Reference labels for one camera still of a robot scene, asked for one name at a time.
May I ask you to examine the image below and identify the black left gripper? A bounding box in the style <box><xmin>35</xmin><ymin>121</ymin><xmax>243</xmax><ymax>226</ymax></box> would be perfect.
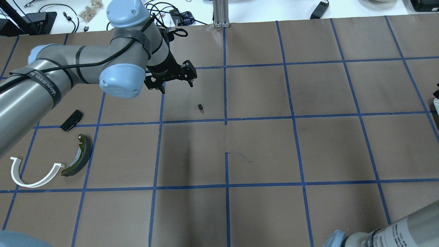
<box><xmin>144</xmin><ymin>53</ymin><xmax>198</xmax><ymax>94</ymax></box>

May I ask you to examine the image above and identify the green brake shoe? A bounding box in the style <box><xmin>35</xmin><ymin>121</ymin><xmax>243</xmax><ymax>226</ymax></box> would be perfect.
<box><xmin>61</xmin><ymin>133</ymin><xmax>92</xmax><ymax>177</ymax></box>

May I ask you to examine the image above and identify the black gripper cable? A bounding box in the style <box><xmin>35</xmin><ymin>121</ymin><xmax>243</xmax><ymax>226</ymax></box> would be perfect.
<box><xmin>0</xmin><ymin>14</ymin><xmax>188</xmax><ymax>93</ymax></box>

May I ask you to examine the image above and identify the black brake pad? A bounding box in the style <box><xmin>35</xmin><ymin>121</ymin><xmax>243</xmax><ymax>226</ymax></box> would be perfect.
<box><xmin>60</xmin><ymin>109</ymin><xmax>84</xmax><ymax>132</ymax></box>

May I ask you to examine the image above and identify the black monitor stand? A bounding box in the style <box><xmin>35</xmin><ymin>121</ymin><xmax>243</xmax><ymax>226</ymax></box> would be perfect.
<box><xmin>0</xmin><ymin>0</ymin><xmax>58</xmax><ymax>37</ymax></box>

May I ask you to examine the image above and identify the white curved plastic part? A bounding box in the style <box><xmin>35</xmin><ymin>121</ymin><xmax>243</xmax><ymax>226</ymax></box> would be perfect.
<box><xmin>10</xmin><ymin>156</ymin><xmax>65</xmax><ymax>189</ymax></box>

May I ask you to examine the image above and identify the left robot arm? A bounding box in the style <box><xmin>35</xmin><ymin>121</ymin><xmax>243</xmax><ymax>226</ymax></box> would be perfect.
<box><xmin>0</xmin><ymin>0</ymin><xmax>198</xmax><ymax>156</ymax></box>

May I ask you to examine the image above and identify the black power adapter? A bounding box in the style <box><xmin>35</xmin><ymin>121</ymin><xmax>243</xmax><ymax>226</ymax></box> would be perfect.
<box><xmin>309</xmin><ymin>0</ymin><xmax>330</xmax><ymax>19</ymax></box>

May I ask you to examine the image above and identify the aluminium frame post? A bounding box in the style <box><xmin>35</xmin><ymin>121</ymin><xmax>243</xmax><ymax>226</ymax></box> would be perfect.
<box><xmin>212</xmin><ymin>0</ymin><xmax>230</xmax><ymax>28</ymax></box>

